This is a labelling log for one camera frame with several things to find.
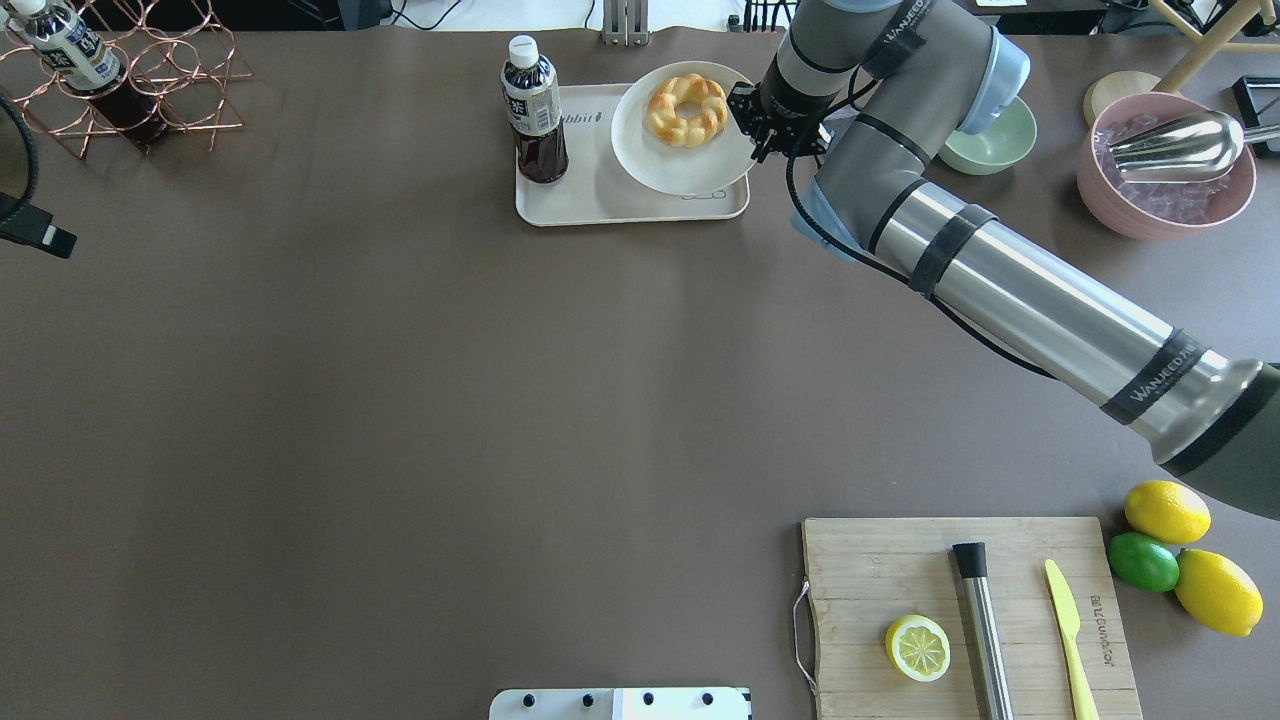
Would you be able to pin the green lime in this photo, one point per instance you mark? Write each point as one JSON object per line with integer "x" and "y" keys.
{"x": 1143, "y": 562}

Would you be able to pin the yellow lemon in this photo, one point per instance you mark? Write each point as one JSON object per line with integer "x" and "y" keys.
{"x": 1167, "y": 511}
{"x": 1218, "y": 593}

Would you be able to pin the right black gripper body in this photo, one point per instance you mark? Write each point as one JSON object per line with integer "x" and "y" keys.
{"x": 779, "y": 107}

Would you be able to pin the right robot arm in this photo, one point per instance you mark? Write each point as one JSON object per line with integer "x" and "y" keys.
{"x": 876, "y": 88}

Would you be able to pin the pink bowl with ice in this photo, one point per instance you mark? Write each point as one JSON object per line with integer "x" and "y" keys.
{"x": 1155, "y": 211}

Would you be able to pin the copper wire bottle rack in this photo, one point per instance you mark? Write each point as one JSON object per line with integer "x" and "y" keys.
{"x": 180, "y": 63}

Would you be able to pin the wooden cutting board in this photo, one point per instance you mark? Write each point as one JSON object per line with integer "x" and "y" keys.
{"x": 864, "y": 573}

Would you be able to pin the red drink bottle on tray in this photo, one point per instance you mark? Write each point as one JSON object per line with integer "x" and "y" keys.
{"x": 530, "y": 85}

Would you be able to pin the mint green bowl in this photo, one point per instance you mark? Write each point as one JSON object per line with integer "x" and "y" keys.
{"x": 1005, "y": 142}

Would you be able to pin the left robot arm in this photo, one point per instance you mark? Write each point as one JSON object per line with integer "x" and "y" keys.
{"x": 19, "y": 163}

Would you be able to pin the aluminium frame post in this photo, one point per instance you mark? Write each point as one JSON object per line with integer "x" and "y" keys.
{"x": 625, "y": 23}

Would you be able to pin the half lemon slice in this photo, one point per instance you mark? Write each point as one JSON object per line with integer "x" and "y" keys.
{"x": 918, "y": 647}

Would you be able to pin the cream serving tray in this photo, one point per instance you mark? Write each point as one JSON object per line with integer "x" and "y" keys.
{"x": 597, "y": 190}

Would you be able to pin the steel ice scoop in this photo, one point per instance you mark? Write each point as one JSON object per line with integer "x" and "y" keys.
{"x": 1199, "y": 147}

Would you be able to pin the yellow plastic knife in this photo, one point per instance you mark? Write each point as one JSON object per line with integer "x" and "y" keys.
{"x": 1069, "y": 623}

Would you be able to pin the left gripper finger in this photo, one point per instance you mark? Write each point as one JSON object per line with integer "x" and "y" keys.
{"x": 33, "y": 227}

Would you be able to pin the white plate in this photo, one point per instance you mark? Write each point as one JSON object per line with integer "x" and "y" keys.
{"x": 650, "y": 161}

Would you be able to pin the glazed yellow donut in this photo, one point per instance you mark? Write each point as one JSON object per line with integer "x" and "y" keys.
{"x": 687, "y": 111}

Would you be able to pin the bottle in rack upper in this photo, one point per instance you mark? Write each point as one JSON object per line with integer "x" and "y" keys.
{"x": 90, "y": 69}

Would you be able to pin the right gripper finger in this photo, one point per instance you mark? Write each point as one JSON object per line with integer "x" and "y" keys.
{"x": 746, "y": 108}

